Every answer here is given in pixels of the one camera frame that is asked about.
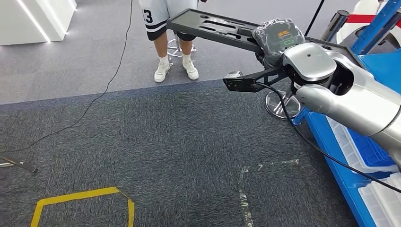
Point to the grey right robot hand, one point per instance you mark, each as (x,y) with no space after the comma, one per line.
(278,34)

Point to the black plastic plate frame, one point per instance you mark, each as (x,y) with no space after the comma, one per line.
(194,26)

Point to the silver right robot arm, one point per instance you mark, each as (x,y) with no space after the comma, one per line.
(360,103)

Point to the blue metal shelf rack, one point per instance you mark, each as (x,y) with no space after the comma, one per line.
(329,150)

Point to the black barrier belt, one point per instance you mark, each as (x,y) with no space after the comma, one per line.
(315,17)

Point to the short red barrier belt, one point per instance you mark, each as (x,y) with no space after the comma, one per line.
(360,18)

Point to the chrome stool base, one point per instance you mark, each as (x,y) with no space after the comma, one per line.
(174,48)

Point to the person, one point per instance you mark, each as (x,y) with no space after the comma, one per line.
(156,15)

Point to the clear floor tape strip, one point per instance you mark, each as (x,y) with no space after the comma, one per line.
(244,200)
(282,163)

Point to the blue plastic crate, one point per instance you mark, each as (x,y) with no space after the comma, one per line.
(369,150)

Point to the white display counter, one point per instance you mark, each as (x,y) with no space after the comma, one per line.
(31,18)

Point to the yellow floor tape outline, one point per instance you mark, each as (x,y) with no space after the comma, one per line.
(78,196)

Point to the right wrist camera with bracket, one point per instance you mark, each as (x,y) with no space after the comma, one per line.
(241,84)

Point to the chrome stanchion post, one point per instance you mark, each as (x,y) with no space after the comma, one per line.
(277,108)

